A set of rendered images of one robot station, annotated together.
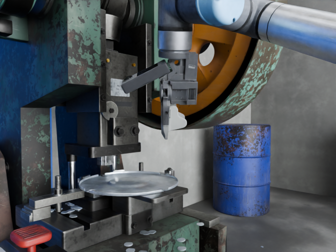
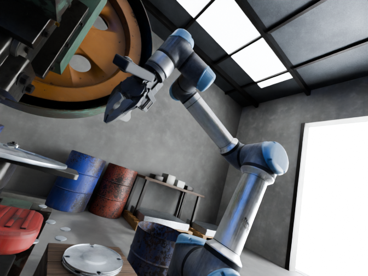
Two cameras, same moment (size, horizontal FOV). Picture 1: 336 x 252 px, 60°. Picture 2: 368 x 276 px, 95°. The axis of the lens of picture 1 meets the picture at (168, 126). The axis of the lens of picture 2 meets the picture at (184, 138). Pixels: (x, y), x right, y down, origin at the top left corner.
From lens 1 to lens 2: 0.56 m
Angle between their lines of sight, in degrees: 75
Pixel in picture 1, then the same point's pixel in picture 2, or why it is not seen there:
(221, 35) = (102, 63)
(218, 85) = (88, 93)
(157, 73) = (148, 76)
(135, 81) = (137, 69)
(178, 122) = (127, 116)
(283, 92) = not seen: hidden behind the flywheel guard
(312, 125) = (28, 137)
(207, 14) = (205, 80)
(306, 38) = (209, 118)
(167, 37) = (168, 63)
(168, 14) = (178, 54)
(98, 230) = not seen: outside the picture
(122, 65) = not seen: hidden behind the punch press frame
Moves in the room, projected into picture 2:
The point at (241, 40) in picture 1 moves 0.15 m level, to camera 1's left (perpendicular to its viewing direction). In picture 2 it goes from (119, 79) to (101, 55)
